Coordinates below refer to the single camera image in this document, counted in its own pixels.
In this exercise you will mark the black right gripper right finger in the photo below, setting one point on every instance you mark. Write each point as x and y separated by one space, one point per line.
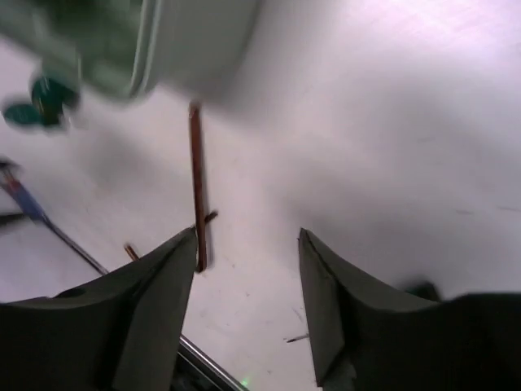
367 335

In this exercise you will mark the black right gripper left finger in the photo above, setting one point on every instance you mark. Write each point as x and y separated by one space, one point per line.
117 332

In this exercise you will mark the brown hex key front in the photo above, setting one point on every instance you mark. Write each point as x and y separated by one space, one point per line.
129 249

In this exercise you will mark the brown hex key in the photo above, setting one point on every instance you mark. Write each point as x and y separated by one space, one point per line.
197 168
129 249

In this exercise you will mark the mint green plastic toolbox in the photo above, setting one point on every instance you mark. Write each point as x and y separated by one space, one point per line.
123 49

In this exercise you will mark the stubby green screwdriver front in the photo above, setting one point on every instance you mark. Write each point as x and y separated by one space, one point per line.
22 114

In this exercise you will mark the stubby green screwdriver near box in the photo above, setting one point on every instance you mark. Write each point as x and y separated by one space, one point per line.
52 98

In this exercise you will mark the blue red handled screwdriver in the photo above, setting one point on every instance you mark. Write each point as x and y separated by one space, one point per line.
31 210

